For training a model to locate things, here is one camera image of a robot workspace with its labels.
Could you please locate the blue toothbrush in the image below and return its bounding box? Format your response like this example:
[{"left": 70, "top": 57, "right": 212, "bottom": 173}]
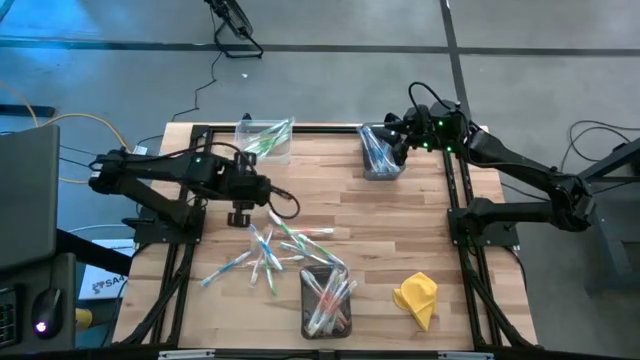
[
  {"left": 201, "top": 249, "right": 255, "bottom": 287},
  {"left": 278, "top": 242, "right": 331, "bottom": 265},
  {"left": 358, "top": 125, "right": 384, "bottom": 174},
  {"left": 357, "top": 124, "right": 377, "bottom": 161},
  {"left": 369, "top": 137, "right": 394, "bottom": 175},
  {"left": 248, "top": 223, "right": 284, "bottom": 272},
  {"left": 362, "top": 139, "right": 390, "bottom": 175}
]

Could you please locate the yellow cloth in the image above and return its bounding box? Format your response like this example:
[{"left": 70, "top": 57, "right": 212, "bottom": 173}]
[{"left": 392, "top": 271, "right": 439, "bottom": 333}]

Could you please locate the black floor bar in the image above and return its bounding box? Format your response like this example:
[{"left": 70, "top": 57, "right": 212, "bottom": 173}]
[{"left": 0, "top": 103, "right": 56, "bottom": 119}]

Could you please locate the black floor fan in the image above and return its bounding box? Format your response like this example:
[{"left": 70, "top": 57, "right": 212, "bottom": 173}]
[{"left": 203, "top": 0, "right": 265, "bottom": 60}]

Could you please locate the black keyboard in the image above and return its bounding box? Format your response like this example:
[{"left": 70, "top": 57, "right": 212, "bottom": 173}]
[{"left": 0, "top": 287, "right": 22, "bottom": 350}]

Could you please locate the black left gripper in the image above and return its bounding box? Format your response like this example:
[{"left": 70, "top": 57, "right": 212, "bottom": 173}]
[{"left": 214, "top": 159, "right": 274, "bottom": 227}]

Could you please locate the dark-legged side table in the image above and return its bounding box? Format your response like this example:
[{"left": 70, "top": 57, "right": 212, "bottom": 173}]
[{"left": 582, "top": 137, "right": 640, "bottom": 295}]

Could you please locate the black plastic tray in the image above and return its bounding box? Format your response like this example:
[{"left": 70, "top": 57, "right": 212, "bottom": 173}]
[{"left": 298, "top": 263, "right": 354, "bottom": 341}]

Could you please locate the yellow cable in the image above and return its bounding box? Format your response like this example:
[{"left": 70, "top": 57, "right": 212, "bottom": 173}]
[{"left": 0, "top": 81, "right": 132, "bottom": 185}]

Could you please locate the grey translucent plastic bin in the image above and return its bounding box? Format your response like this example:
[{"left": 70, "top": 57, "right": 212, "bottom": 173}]
[{"left": 357, "top": 122, "right": 407, "bottom": 181}]

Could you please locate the black fan cable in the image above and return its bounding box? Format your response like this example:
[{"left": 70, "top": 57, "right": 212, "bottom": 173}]
[{"left": 135, "top": 49, "right": 225, "bottom": 147}]

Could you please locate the clear plastic bin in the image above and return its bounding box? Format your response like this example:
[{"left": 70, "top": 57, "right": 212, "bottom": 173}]
[{"left": 233, "top": 118, "right": 296, "bottom": 166}]

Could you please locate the white cardboard box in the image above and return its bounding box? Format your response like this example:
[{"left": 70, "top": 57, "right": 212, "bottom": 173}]
[{"left": 78, "top": 238, "right": 132, "bottom": 301}]

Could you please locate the black computer mouse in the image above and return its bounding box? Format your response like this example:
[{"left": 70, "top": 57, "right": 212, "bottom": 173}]
[{"left": 31, "top": 287, "right": 64, "bottom": 341}]

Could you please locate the silver metal bracket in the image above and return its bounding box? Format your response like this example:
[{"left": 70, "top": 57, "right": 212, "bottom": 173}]
[
  {"left": 438, "top": 351, "right": 495, "bottom": 360},
  {"left": 158, "top": 349, "right": 216, "bottom": 360}
]

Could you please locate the black computer desk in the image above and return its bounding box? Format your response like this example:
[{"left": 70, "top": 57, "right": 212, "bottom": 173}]
[{"left": 0, "top": 123, "right": 77, "bottom": 354}]

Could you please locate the small yellow object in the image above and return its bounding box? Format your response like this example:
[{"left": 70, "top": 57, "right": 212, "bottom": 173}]
[{"left": 74, "top": 307, "right": 95, "bottom": 330}]

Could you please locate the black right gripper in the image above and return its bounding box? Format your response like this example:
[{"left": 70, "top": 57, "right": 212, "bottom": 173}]
[{"left": 374, "top": 124, "right": 431, "bottom": 167}]

